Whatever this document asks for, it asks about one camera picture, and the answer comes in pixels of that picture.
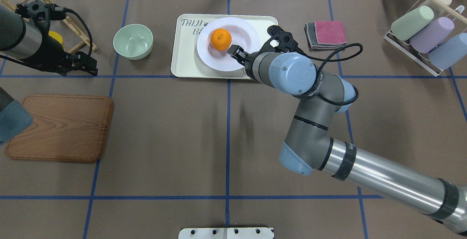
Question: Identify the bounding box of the purple plastic cup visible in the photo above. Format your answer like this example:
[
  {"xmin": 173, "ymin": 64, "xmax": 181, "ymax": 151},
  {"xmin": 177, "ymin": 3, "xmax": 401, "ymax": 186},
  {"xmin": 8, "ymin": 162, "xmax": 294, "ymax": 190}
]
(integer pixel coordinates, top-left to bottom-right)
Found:
[{"xmin": 410, "ymin": 17, "xmax": 454, "ymax": 53}]

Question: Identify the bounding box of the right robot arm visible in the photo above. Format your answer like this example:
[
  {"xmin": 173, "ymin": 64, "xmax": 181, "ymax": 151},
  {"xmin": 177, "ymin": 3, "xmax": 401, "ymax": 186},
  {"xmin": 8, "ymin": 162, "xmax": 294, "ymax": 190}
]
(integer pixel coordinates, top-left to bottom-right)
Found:
[{"xmin": 229, "ymin": 62, "xmax": 466, "ymax": 239}]

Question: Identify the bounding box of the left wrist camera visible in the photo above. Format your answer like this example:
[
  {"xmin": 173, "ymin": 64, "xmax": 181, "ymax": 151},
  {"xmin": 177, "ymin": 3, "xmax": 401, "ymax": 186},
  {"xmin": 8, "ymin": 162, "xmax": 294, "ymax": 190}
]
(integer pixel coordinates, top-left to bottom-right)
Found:
[{"xmin": 14, "ymin": 0, "xmax": 67, "ymax": 22}]

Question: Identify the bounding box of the white wire cup rack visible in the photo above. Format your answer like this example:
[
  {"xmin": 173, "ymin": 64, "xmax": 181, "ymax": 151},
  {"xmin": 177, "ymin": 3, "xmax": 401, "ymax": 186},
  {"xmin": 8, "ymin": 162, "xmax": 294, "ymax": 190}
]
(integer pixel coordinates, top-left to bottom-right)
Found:
[{"xmin": 384, "ymin": 0, "xmax": 467, "ymax": 77}]

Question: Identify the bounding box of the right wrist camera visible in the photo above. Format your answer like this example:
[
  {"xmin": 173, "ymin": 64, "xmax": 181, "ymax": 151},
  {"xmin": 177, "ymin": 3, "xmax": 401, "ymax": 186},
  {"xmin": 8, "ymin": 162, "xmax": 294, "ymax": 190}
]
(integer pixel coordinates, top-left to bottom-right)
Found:
[{"xmin": 265, "ymin": 26, "xmax": 305, "ymax": 55}]

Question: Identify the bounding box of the grey cloth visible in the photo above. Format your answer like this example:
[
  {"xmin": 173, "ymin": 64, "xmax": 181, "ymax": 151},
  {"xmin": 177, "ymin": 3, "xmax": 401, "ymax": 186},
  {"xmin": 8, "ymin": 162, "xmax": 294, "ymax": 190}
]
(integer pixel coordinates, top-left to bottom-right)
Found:
[{"xmin": 305, "ymin": 22, "xmax": 347, "ymax": 50}]

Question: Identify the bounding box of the pink cloth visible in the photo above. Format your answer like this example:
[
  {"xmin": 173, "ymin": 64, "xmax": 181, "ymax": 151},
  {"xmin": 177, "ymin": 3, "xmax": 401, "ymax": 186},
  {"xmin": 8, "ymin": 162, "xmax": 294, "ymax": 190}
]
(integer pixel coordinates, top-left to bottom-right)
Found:
[{"xmin": 314, "ymin": 21, "xmax": 347, "ymax": 46}]

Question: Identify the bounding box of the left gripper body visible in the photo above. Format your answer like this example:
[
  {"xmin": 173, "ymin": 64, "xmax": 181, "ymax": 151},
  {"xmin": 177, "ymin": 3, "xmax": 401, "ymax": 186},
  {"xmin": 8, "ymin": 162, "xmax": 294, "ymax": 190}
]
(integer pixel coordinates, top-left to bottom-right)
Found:
[{"xmin": 22, "ymin": 32, "xmax": 98, "ymax": 76}]

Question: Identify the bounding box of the orange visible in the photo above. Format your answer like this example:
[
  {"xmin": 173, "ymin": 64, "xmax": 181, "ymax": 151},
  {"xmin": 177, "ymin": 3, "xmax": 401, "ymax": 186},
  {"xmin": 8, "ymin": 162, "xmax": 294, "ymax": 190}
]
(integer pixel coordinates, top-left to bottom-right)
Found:
[{"xmin": 210, "ymin": 28, "xmax": 232, "ymax": 51}]

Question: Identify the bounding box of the white plate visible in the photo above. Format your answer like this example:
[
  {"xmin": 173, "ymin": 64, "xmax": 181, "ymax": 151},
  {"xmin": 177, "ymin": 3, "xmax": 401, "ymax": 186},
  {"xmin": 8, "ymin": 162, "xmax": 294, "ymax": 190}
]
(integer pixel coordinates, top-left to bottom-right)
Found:
[{"xmin": 196, "ymin": 17, "xmax": 260, "ymax": 72}]

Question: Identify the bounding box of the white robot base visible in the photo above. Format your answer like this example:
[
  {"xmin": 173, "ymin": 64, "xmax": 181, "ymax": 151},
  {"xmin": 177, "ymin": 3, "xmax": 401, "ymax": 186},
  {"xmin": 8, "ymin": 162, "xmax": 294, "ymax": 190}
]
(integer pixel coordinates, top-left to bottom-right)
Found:
[{"xmin": 178, "ymin": 227, "xmax": 275, "ymax": 239}]

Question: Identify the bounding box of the wooden rack handle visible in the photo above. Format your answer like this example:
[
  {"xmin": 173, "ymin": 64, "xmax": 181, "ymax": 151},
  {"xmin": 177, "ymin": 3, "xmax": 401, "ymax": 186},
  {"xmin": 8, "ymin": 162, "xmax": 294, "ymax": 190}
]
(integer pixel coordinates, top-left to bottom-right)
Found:
[{"xmin": 418, "ymin": 0, "xmax": 465, "ymax": 19}]

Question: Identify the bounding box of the blue plastic cup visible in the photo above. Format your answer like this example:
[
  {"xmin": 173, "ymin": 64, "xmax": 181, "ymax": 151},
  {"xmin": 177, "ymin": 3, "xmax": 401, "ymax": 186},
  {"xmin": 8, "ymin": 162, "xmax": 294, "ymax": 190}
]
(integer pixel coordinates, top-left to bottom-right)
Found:
[{"xmin": 428, "ymin": 32, "xmax": 467, "ymax": 70}]

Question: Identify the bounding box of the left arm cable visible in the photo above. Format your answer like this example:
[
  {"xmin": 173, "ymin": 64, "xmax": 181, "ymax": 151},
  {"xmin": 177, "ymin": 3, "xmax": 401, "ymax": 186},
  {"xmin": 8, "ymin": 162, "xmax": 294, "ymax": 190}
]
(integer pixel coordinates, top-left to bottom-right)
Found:
[{"xmin": 55, "ymin": 7, "xmax": 94, "ymax": 62}]

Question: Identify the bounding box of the green plastic cup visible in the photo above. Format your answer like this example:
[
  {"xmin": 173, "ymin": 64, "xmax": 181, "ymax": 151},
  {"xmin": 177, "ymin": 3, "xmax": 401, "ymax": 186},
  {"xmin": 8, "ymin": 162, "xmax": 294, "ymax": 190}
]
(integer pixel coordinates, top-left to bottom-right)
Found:
[{"xmin": 391, "ymin": 6, "xmax": 434, "ymax": 41}]

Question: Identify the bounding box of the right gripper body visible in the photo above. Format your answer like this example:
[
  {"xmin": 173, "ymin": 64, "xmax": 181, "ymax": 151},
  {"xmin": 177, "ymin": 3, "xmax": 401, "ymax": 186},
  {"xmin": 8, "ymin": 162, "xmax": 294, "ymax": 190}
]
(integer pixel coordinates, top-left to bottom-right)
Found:
[{"xmin": 240, "ymin": 51, "xmax": 260, "ymax": 77}]

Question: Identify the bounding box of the wooden tray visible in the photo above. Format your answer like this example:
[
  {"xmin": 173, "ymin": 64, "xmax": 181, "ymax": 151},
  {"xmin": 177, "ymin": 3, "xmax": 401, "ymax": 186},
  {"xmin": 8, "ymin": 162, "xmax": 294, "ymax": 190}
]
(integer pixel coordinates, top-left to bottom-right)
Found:
[{"xmin": 5, "ymin": 94, "xmax": 115, "ymax": 163}]

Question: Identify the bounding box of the green bowl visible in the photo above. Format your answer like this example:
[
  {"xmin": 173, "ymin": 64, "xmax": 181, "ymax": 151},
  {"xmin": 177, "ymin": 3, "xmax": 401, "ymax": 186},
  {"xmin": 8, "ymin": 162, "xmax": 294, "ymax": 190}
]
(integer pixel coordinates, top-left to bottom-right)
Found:
[{"xmin": 112, "ymin": 23, "xmax": 154, "ymax": 61}]

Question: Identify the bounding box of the cream bear tray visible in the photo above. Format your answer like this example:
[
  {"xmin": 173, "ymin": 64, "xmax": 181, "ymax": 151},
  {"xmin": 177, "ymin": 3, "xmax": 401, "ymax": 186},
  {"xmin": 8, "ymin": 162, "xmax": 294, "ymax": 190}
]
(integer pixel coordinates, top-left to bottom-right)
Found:
[{"xmin": 171, "ymin": 14, "xmax": 278, "ymax": 80}]

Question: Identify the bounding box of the wooden peg rack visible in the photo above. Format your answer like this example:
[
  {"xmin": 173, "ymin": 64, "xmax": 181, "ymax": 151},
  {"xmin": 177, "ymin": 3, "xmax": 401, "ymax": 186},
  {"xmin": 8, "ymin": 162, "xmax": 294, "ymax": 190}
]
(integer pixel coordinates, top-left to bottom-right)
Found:
[{"xmin": 20, "ymin": 0, "xmax": 98, "ymax": 53}]

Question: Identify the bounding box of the yellow mug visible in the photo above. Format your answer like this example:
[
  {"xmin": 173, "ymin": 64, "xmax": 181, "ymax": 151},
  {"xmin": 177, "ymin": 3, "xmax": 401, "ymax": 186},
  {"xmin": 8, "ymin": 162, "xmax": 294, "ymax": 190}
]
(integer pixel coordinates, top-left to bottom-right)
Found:
[{"xmin": 48, "ymin": 31, "xmax": 64, "ymax": 47}]

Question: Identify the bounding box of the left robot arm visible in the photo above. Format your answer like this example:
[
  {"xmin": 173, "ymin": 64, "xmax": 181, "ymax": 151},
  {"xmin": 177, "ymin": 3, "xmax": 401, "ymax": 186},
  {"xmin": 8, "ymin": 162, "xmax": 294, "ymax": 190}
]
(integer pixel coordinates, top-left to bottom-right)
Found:
[{"xmin": 1, "ymin": 0, "xmax": 98, "ymax": 76}]

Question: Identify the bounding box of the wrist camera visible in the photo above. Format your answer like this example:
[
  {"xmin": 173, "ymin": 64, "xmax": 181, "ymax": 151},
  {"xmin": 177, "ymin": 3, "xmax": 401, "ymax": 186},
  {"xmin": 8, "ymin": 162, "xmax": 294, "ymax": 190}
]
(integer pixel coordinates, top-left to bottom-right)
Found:
[
  {"xmin": 14, "ymin": 0, "xmax": 67, "ymax": 22},
  {"xmin": 265, "ymin": 26, "xmax": 305, "ymax": 55}
]

